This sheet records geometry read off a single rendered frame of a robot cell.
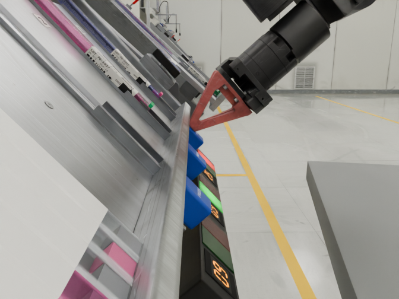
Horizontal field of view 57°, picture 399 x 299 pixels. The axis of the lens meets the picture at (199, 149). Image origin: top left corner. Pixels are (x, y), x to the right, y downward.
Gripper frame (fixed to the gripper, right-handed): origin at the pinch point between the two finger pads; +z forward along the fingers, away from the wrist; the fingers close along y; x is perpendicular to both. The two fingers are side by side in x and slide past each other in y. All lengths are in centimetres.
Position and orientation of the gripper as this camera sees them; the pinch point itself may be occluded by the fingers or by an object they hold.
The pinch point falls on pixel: (196, 123)
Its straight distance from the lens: 48.2
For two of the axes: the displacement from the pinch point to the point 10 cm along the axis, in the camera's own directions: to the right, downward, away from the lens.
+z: -7.5, 6.5, 1.5
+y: 0.2, 2.4, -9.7
